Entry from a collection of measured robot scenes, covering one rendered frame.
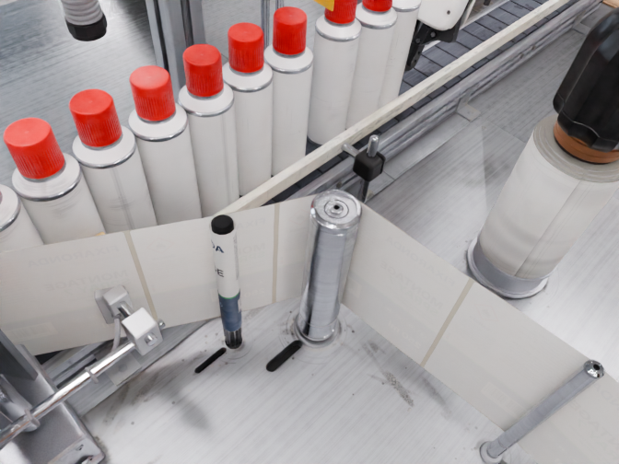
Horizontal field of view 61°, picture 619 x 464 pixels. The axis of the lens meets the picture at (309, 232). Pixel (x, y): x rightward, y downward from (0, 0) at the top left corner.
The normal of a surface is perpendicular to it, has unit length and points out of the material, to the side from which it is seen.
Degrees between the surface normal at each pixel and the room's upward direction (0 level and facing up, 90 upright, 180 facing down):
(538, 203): 91
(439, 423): 0
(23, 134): 3
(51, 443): 0
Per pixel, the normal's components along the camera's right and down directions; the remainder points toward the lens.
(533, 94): 0.07, -0.61
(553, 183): -0.68, 0.56
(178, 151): 0.65, 0.62
